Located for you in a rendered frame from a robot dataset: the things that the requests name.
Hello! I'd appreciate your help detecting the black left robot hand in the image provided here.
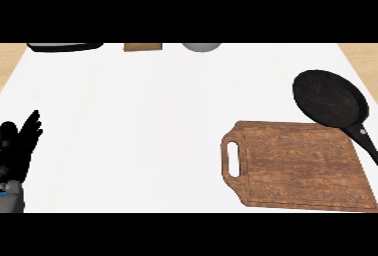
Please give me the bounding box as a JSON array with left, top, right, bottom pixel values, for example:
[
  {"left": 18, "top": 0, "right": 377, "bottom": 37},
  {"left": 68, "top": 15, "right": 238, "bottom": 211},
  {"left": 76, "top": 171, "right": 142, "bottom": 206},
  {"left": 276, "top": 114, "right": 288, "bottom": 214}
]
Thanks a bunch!
[{"left": 0, "top": 109, "right": 45, "bottom": 184}]

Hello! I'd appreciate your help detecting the brown wooden cutting board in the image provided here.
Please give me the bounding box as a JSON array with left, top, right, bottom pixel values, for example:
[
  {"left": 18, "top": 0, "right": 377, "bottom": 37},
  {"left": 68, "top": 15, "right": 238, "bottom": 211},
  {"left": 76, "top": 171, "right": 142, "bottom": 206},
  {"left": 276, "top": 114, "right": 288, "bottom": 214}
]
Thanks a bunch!
[{"left": 220, "top": 120, "right": 378, "bottom": 213}]

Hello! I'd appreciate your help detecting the black frying pan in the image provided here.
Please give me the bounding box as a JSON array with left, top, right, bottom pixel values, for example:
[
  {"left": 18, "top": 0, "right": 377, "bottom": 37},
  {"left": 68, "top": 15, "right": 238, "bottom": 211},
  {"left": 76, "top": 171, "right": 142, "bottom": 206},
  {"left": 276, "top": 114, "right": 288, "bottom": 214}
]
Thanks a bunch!
[{"left": 291, "top": 69, "right": 378, "bottom": 166}]

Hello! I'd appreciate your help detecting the black flat appliance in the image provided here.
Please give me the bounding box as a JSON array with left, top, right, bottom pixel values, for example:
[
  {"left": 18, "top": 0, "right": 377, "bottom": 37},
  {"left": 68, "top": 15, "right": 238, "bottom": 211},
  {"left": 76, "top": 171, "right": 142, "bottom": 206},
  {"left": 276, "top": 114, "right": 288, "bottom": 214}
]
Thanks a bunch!
[{"left": 25, "top": 42, "right": 105, "bottom": 53}]

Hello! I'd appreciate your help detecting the brown wooden block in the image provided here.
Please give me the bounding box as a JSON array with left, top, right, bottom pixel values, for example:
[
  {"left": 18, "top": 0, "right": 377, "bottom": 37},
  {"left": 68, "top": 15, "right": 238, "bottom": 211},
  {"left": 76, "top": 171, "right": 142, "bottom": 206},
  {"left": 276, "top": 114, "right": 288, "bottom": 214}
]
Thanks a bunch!
[{"left": 123, "top": 42, "right": 164, "bottom": 53}]

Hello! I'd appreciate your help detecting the grey round object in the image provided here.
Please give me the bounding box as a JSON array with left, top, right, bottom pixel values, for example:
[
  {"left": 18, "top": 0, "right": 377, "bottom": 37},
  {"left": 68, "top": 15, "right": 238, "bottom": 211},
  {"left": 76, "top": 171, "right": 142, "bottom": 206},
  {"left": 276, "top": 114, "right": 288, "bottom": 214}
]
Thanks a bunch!
[{"left": 180, "top": 42, "right": 223, "bottom": 53}]

